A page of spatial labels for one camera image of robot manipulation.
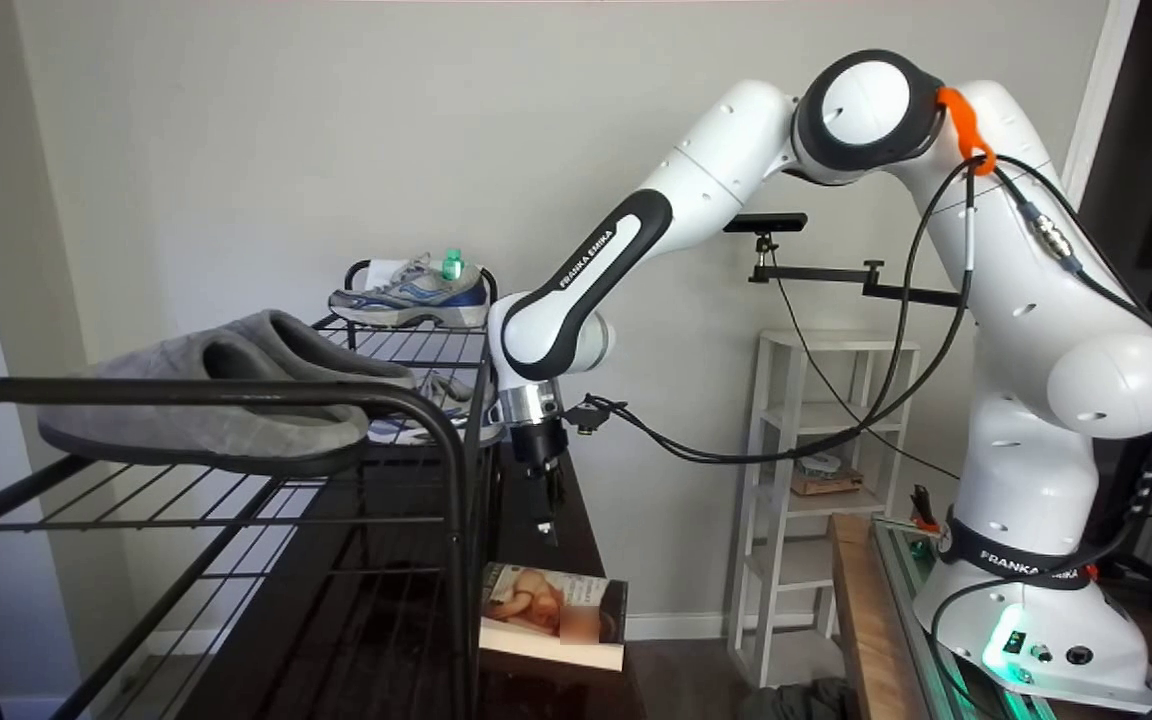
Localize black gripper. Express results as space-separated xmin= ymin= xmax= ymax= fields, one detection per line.
xmin=504 ymin=411 xmax=575 ymax=493

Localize book with portrait cover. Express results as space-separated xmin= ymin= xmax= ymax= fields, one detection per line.
xmin=471 ymin=555 xmax=631 ymax=678

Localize grey and blue sneaker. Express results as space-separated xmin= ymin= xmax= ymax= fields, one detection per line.
xmin=360 ymin=369 xmax=508 ymax=451
xmin=327 ymin=256 xmax=491 ymax=333

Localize white shelf unit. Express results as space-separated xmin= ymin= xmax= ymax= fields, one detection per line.
xmin=725 ymin=330 xmax=926 ymax=691

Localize items on white shelf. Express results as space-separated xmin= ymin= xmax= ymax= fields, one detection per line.
xmin=791 ymin=451 xmax=870 ymax=502

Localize black metal shoe rack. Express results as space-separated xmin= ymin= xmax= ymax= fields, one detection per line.
xmin=0 ymin=256 xmax=508 ymax=720

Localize dark wood dresser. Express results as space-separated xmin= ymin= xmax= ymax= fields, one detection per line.
xmin=171 ymin=434 xmax=650 ymax=720

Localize grey felt slipper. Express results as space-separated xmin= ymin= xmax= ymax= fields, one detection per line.
xmin=32 ymin=317 xmax=371 ymax=482
xmin=220 ymin=309 xmax=429 ymax=393

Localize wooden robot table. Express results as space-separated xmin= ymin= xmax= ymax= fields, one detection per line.
xmin=829 ymin=511 xmax=934 ymax=720

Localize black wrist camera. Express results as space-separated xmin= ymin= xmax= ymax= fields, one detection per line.
xmin=560 ymin=393 xmax=628 ymax=441

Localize thin black camera cable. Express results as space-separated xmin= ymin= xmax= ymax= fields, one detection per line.
xmin=765 ymin=237 xmax=969 ymax=486

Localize black stereo camera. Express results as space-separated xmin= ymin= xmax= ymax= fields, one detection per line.
xmin=719 ymin=207 xmax=813 ymax=240

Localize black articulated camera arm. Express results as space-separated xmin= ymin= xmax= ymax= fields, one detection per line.
xmin=748 ymin=237 xmax=969 ymax=312

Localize aluminium mounting rail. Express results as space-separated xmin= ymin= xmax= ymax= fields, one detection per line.
xmin=871 ymin=518 xmax=1007 ymax=720

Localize orange cable clip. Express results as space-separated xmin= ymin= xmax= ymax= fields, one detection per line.
xmin=934 ymin=84 xmax=1001 ymax=181

